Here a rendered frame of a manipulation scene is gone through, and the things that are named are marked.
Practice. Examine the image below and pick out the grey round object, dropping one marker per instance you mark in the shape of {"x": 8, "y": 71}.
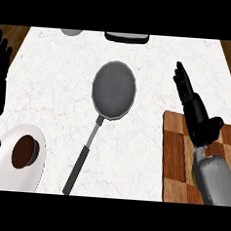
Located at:
{"x": 71, "y": 32}

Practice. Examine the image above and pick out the checkered wooden cutting board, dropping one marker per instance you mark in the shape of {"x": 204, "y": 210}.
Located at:
{"x": 174, "y": 151}

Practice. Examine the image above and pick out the grey frying pan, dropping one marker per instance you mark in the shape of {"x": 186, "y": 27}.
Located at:
{"x": 113, "y": 88}

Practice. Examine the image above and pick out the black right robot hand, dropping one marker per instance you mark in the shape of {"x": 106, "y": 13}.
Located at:
{"x": 198, "y": 120}

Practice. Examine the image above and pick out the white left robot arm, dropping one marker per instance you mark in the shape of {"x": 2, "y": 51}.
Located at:
{"x": 2, "y": 174}

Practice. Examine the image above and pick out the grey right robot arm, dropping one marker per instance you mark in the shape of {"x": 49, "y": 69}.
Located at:
{"x": 215, "y": 179}

